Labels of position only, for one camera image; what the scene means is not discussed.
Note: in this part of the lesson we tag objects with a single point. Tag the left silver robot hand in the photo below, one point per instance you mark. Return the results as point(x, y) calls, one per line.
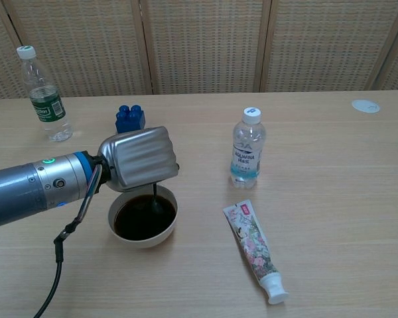
point(142, 159)

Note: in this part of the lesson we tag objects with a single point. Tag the black plastic spoon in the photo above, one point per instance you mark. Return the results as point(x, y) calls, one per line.
point(156, 202)

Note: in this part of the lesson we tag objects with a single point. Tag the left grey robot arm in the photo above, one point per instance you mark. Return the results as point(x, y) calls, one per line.
point(26, 189)

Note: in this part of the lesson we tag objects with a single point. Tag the white bowl of dark liquid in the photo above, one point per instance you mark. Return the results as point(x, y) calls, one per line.
point(136, 222)

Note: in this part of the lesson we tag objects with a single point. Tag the blue toy building block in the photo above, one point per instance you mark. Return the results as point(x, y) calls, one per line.
point(129, 119)

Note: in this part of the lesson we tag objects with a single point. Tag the blue label water bottle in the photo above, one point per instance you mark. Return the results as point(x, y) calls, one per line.
point(247, 159)

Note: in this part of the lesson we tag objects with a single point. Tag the green label water bottle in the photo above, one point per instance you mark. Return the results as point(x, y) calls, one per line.
point(48, 109)

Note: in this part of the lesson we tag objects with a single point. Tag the bamboo folding screen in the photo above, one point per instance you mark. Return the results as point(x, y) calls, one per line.
point(202, 43)

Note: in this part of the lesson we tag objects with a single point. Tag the floral toothpaste tube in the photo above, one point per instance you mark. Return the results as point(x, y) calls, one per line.
point(252, 245)

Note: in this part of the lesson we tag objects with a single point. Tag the white round desk grommet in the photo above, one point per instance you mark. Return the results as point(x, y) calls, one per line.
point(365, 106)

